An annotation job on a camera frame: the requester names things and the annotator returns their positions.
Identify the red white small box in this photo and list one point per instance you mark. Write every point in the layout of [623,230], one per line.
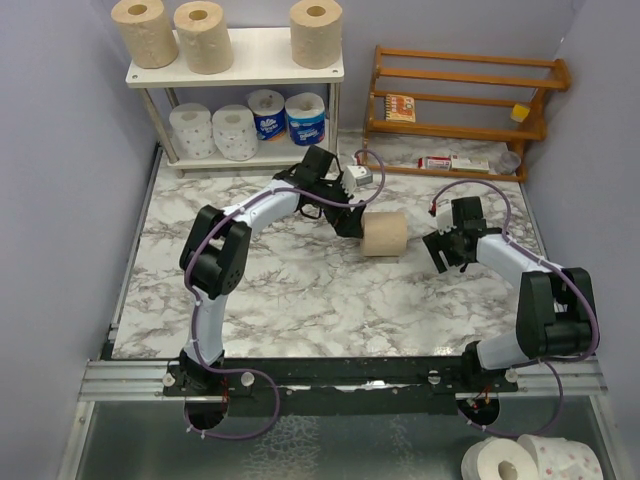
[439,163]

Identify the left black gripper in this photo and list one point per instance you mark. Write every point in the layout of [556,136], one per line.
[347,222]

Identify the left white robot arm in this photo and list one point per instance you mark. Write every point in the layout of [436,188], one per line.
[215,253]

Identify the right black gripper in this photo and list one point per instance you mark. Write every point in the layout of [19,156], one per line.
[437,243]

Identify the blue Vinda roll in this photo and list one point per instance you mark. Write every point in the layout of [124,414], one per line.
[268,108]

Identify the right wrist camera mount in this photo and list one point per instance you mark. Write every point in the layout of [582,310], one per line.
[442,212]

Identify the white two-tier shelf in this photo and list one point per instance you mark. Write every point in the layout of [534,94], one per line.
[262,57]

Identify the clear plastic cup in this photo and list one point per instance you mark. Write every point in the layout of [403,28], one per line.
[508,163]

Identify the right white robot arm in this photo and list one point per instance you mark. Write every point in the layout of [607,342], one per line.
[555,309]

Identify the white green small box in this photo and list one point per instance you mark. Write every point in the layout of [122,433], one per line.
[469,164]

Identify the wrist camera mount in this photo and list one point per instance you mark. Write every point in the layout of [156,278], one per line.
[442,212]
[355,176]

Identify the brown paper roll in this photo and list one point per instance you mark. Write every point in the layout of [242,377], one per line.
[146,31]
[385,234]
[316,33]
[204,37]

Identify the wooden slatted rack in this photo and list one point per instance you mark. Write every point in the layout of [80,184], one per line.
[533,127]

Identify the white floral paper roll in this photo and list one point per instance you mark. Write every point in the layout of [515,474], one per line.
[191,124]
[234,132]

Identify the orange snack packet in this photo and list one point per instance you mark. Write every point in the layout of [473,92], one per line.
[400,108]

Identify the yellow sponge block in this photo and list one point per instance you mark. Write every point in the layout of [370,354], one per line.
[520,112]

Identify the brown paper roll front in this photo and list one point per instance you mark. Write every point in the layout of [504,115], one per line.
[146,31]

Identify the blue Tempo roll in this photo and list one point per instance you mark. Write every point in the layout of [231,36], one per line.
[305,114]

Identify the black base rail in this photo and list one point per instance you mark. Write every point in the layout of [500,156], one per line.
[259,387]

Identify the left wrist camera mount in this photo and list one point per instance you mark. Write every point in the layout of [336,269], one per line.
[355,176]

